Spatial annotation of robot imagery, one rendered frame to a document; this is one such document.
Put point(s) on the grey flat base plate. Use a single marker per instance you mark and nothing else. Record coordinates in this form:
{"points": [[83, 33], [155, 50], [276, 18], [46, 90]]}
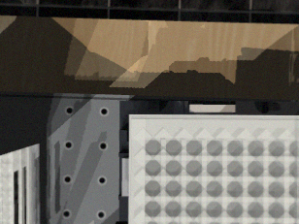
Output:
{"points": [[80, 152]]}

